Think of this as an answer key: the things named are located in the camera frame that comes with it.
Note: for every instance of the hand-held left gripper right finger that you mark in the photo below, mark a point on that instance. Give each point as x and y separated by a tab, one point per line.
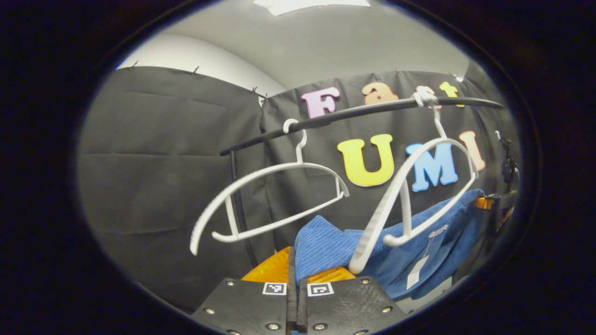
344	304

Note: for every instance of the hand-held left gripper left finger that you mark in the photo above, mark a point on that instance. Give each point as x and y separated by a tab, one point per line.
247	307

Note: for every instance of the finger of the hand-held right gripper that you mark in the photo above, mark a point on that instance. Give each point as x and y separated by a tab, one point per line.
484	203

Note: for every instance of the white plastic hanger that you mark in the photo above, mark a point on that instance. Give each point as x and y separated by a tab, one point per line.
374	228
301	149

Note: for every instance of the black metal clothes rack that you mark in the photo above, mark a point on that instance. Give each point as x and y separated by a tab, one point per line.
349	113

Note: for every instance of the black backdrop cloth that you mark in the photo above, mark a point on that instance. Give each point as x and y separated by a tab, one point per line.
163	163

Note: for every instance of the large ceiling light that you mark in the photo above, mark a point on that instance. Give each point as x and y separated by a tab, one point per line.
312	5

